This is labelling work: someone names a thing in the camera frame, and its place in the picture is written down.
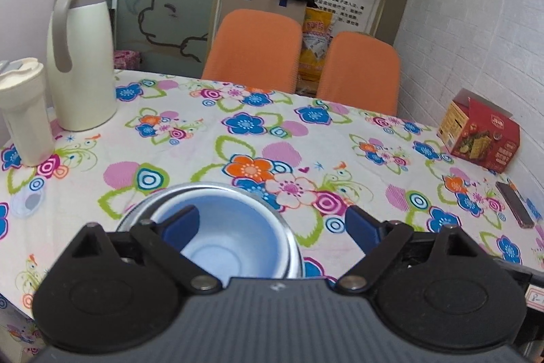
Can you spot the right orange chair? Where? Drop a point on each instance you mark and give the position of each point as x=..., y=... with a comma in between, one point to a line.
x=362, y=72

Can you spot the cardboard box blue handles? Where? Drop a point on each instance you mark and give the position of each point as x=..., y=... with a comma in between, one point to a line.
x=252, y=15

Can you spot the blue plastic bowl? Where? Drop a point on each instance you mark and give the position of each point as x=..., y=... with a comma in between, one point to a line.
x=238, y=235

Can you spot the cream thermos jug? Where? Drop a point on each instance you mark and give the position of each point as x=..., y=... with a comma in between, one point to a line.
x=80, y=64

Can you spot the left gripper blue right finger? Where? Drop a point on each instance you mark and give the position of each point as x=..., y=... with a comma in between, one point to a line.
x=364, y=229

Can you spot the cream lidded cup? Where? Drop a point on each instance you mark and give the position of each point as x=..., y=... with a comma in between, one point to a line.
x=23, y=106

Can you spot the stainless steel bowl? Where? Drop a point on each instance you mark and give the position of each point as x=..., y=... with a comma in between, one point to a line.
x=144, y=210

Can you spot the left orange chair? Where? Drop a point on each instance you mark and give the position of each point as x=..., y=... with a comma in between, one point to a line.
x=257, y=49

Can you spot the floral tablecloth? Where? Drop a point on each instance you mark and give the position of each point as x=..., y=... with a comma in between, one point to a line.
x=307, y=158

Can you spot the yellow snack bag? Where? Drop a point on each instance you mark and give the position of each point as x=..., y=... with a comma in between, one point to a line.
x=317, y=27

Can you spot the red cracker box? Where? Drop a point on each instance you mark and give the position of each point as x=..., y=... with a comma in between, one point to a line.
x=475, y=129

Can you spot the dark phone on table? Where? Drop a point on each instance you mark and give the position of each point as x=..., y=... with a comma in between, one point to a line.
x=516, y=206

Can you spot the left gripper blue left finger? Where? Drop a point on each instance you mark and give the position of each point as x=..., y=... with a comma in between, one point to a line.
x=180, y=228

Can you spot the orange chair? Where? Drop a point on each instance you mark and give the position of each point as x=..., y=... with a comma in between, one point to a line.
x=362, y=72
x=257, y=49

